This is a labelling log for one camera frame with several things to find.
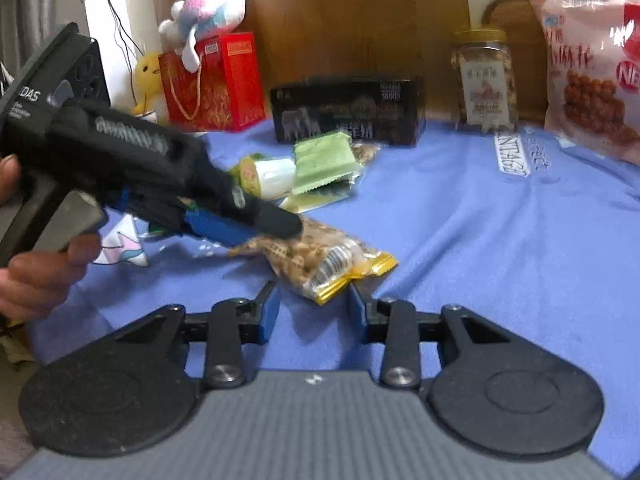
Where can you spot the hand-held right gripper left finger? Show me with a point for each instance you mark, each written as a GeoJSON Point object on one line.
{"type": "Point", "coordinates": [270, 315]}

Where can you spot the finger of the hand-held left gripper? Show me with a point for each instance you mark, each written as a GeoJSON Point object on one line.
{"type": "Point", "coordinates": [215, 227]}
{"type": "Point", "coordinates": [260, 215]}

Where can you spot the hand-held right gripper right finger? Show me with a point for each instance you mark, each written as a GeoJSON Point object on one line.
{"type": "Point", "coordinates": [357, 315]}

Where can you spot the white and green roll packet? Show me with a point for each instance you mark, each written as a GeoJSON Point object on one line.
{"type": "Point", "coordinates": [272, 177]}

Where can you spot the green wafer packet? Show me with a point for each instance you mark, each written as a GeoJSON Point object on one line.
{"type": "Point", "coordinates": [310, 202]}
{"type": "Point", "coordinates": [322, 160]}

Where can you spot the clear peanut packet gold edges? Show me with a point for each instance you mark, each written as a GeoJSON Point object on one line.
{"type": "Point", "coordinates": [305, 260]}

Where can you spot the small clear nut packet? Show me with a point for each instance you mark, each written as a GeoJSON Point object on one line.
{"type": "Point", "coordinates": [368, 154]}

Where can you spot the black tin box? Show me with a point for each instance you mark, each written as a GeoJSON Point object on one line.
{"type": "Point", "coordinates": [350, 110]}

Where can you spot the person's left hand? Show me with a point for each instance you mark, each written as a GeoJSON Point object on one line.
{"type": "Point", "coordinates": [40, 280]}

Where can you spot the yellow duck plush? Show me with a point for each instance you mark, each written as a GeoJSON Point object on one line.
{"type": "Point", "coordinates": [147, 75]}

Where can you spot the red gift bag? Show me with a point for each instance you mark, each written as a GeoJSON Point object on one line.
{"type": "Point", "coordinates": [220, 90]}

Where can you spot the blue printed tablecloth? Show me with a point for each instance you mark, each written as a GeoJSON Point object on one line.
{"type": "Point", "coordinates": [475, 240]}

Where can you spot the grey curtain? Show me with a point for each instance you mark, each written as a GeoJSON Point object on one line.
{"type": "Point", "coordinates": [25, 10]}

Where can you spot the pink and blue plush toy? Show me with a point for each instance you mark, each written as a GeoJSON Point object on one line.
{"type": "Point", "coordinates": [215, 10]}

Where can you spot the wooden backdrop board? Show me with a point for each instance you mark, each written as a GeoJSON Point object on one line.
{"type": "Point", "coordinates": [340, 25]}

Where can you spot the clear nut jar gold lid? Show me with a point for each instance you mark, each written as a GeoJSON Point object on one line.
{"type": "Point", "coordinates": [482, 85]}

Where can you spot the round wooden cutting board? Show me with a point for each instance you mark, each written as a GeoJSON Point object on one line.
{"type": "Point", "coordinates": [520, 25]}

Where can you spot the large pink snack bag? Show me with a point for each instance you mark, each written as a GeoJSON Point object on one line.
{"type": "Point", "coordinates": [585, 85]}

